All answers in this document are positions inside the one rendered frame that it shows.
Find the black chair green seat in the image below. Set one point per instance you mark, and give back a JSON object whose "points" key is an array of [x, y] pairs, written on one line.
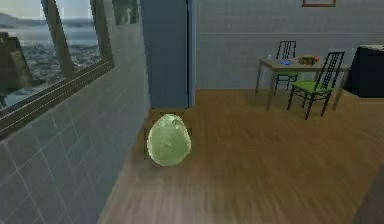
{"points": [[286, 53], [315, 87]]}

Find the pale green egg-shaped object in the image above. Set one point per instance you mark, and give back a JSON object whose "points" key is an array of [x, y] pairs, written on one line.
{"points": [[168, 141]]}

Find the brown dining table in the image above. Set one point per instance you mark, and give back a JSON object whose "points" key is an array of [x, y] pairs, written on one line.
{"points": [[283, 66]]}

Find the blue dish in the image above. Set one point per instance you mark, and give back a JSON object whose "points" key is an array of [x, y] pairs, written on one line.
{"points": [[286, 62]]}

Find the brown framed window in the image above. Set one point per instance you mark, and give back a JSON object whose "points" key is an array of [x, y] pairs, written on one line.
{"points": [[50, 63]]}

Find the black cabinet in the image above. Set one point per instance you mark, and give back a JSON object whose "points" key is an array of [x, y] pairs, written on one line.
{"points": [[366, 71]]}

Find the dark framed wall picture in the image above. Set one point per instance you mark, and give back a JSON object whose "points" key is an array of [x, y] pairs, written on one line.
{"points": [[125, 11]]}

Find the brown framed wall picture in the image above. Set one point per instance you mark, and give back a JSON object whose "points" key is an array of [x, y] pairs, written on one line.
{"points": [[319, 2]]}

